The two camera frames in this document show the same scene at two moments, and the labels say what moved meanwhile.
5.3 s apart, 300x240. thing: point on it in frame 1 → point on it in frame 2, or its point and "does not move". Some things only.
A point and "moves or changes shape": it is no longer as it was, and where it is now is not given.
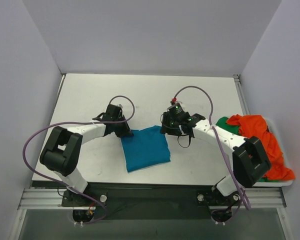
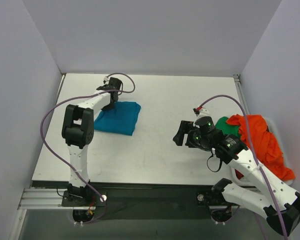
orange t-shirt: (255, 125) does not move
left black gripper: (123, 128) → (110, 105)
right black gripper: (168, 127) → (188, 135)
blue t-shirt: (147, 147) moves or changes shape
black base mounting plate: (152, 201) does not move
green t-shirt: (222, 122) does not move
